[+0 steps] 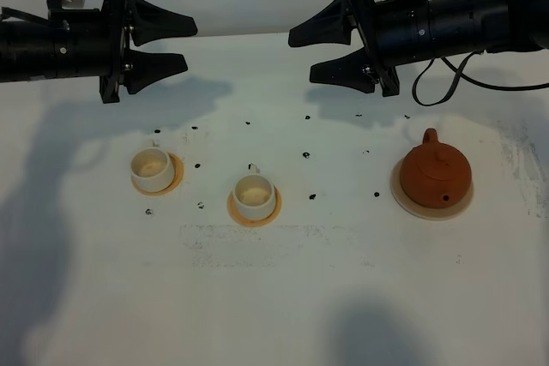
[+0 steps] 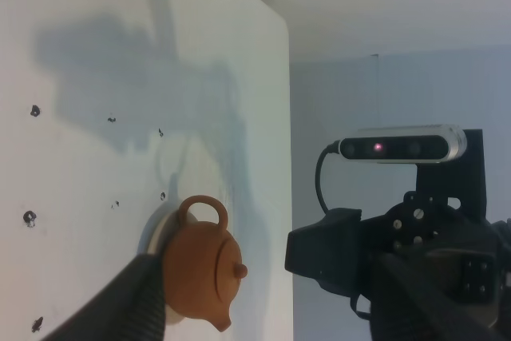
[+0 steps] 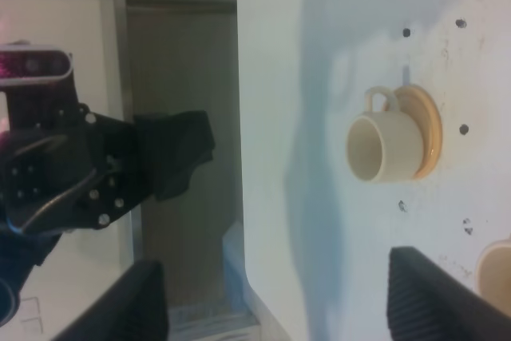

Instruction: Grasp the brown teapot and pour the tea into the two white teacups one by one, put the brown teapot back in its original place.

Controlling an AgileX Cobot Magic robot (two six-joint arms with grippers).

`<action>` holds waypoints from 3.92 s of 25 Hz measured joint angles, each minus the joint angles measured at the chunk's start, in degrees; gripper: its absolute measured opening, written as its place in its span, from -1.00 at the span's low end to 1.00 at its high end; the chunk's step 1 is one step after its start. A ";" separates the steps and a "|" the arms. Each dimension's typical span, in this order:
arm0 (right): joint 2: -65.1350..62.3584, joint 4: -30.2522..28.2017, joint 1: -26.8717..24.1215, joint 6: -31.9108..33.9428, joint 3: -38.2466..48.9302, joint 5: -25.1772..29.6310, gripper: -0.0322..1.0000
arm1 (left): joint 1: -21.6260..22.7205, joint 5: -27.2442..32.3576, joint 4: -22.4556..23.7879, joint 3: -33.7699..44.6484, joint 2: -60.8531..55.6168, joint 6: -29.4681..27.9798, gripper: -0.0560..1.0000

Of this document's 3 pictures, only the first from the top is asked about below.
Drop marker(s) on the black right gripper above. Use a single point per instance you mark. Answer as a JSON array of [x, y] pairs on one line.
[[389, 31]]

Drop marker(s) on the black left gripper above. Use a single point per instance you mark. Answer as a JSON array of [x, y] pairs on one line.
[[91, 42]]

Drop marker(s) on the brown clay teapot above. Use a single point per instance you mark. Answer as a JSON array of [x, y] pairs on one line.
[[435, 174]]

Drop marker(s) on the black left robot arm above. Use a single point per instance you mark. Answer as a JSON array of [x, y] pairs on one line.
[[27, 50]]

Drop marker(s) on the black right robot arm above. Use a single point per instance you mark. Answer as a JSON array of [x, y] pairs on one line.
[[475, 26]]

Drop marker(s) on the beige round teapot coaster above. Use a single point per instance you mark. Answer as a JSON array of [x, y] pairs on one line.
[[433, 214]]

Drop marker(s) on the white teacup left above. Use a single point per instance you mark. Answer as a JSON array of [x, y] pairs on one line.
[[152, 169]]

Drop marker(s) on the white teacup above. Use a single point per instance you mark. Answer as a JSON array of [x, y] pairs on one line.
[[152, 169], [254, 195]]

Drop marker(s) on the orange coaster left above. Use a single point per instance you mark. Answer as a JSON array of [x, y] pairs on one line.
[[179, 169]]

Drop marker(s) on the orange coaster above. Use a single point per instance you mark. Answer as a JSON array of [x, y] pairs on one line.
[[179, 169], [236, 217]]

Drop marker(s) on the orange coaster middle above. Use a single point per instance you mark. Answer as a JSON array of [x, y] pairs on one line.
[[236, 217]]

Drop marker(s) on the white teacup middle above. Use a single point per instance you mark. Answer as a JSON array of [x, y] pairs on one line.
[[254, 195]]

